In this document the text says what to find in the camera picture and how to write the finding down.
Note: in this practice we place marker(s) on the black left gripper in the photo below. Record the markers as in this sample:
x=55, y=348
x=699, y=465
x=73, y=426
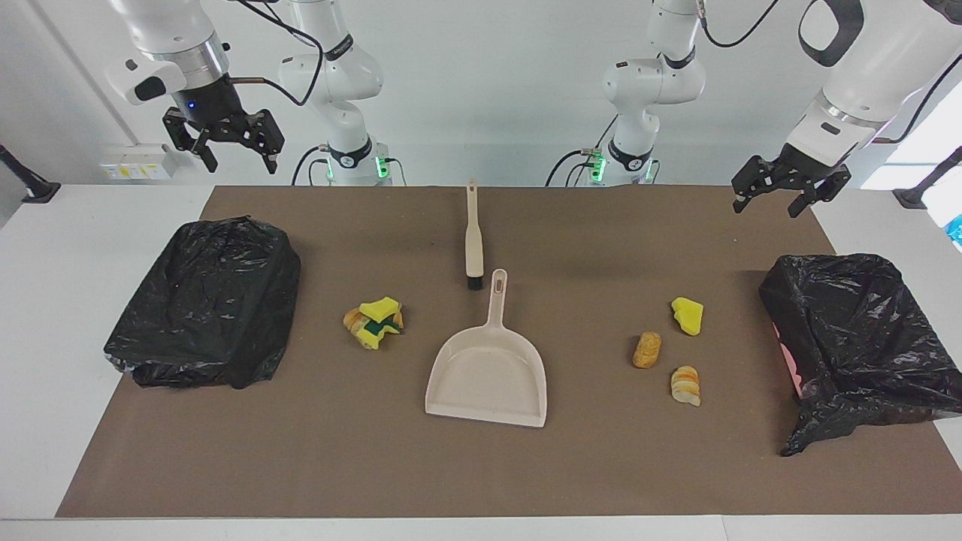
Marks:
x=804, y=169

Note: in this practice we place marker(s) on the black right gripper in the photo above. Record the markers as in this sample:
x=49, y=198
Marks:
x=214, y=105

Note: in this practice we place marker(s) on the large yellow sponge piece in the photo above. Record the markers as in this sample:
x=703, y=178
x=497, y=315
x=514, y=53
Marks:
x=688, y=315

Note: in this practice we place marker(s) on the brown oval bread roll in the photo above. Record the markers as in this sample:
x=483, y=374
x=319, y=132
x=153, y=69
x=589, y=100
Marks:
x=646, y=350

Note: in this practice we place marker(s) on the small yellow sponge piece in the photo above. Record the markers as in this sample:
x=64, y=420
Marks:
x=379, y=308

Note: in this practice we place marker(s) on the yellow and green scouring sponge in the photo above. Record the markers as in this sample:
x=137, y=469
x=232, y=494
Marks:
x=385, y=327

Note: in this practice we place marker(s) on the beige hand brush black bristles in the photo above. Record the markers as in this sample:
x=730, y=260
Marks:
x=473, y=248

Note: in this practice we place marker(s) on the beige plastic dustpan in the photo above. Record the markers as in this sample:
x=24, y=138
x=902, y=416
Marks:
x=488, y=376

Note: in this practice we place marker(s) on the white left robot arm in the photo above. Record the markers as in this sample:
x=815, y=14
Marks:
x=864, y=68

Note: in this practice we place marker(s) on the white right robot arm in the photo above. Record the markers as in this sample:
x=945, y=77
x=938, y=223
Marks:
x=338, y=75

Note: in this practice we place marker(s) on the right black trash bag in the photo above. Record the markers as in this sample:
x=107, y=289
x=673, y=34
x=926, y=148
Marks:
x=210, y=300

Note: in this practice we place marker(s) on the black trash bag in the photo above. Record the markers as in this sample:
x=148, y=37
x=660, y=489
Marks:
x=210, y=300
x=864, y=338

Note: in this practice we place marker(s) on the left black trash bag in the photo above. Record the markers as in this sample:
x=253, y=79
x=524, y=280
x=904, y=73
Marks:
x=864, y=338

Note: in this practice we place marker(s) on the black stand foot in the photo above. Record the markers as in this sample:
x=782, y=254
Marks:
x=913, y=197
x=37, y=191

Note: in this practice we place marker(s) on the blue plastic item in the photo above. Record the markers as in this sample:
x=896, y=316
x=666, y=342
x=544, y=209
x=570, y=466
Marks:
x=956, y=231

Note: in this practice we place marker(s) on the brown table mat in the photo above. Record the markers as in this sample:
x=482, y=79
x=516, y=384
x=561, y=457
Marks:
x=586, y=466

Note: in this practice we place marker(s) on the white wall socket box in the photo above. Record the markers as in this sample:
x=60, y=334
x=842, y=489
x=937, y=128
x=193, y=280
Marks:
x=135, y=161

